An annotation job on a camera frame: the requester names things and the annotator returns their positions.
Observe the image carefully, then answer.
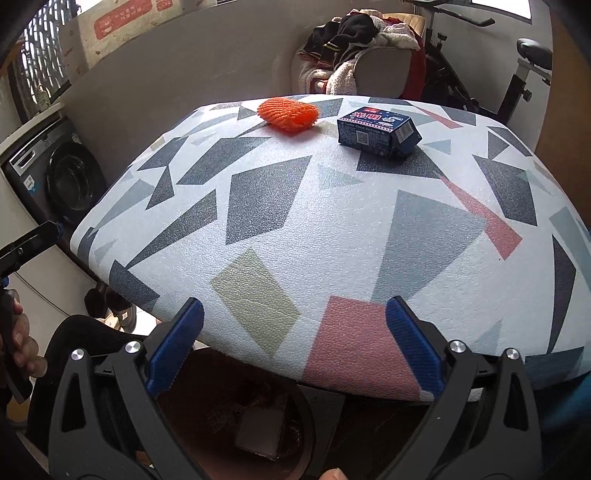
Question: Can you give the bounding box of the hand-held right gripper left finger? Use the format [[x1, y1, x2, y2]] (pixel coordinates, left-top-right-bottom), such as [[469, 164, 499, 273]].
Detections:
[[48, 298, 209, 480]]

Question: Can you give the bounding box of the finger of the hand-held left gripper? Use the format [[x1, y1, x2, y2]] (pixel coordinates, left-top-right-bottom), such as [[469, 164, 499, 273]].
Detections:
[[0, 222, 64, 283]]

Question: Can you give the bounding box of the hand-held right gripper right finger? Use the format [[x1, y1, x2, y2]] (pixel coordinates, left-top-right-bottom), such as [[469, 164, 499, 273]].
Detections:
[[382, 296, 542, 480]]

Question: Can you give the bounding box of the brown trash bin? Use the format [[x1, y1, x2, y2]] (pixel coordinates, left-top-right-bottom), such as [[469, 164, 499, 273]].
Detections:
[[156, 346, 348, 480]]

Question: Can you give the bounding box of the blue carton box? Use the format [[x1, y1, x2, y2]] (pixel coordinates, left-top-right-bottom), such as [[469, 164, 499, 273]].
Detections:
[[336, 105, 422, 160]]

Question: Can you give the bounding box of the orange foam fruit net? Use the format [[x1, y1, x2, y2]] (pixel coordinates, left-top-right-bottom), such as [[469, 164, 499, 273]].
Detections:
[[257, 97, 320, 134]]

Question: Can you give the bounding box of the person's left hand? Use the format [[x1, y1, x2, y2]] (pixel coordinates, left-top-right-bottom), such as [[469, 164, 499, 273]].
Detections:
[[8, 299, 49, 388]]

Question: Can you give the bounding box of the grey washing machine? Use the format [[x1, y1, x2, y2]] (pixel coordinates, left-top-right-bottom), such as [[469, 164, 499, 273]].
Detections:
[[2, 117, 110, 228]]

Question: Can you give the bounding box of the patterned window grille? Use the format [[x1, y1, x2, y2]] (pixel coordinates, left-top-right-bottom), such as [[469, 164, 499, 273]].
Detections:
[[9, 22, 73, 123]]

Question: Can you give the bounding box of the cardboard panel with red print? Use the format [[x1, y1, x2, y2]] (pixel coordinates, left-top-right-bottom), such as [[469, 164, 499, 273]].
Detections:
[[76, 0, 186, 71]]

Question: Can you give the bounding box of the black exercise bike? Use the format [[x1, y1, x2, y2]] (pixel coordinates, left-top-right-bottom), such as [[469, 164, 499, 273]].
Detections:
[[406, 0, 555, 126]]

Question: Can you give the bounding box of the beige chair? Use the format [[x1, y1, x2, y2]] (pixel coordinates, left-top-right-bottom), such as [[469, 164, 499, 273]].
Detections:
[[291, 11, 428, 100]]

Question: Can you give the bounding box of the red garment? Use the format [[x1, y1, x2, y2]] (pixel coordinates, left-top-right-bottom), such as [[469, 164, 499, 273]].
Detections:
[[396, 42, 428, 100]]

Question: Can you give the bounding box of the white fleecy blanket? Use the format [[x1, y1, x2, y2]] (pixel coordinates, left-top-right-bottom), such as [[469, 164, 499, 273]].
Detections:
[[299, 59, 360, 96]]

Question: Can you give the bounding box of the white pink towel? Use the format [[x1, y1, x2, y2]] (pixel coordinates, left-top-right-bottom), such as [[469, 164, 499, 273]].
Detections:
[[369, 17, 422, 51]]

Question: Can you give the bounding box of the black garment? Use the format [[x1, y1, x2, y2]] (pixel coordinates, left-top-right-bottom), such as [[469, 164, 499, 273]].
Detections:
[[311, 14, 380, 71]]

